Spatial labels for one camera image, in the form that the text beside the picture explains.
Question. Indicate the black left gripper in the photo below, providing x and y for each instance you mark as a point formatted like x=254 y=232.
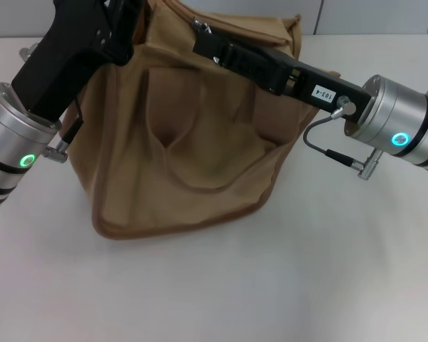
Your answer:
x=64 y=53

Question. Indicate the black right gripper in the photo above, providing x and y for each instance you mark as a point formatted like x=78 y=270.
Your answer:
x=303 y=80

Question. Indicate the khaki canvas food bag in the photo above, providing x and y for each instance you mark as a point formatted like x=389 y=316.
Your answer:
x=207 y=149

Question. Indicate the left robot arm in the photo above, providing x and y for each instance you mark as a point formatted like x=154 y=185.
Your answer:
x=10 y=146

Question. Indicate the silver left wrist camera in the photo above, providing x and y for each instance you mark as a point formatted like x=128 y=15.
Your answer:
x=28 y=51

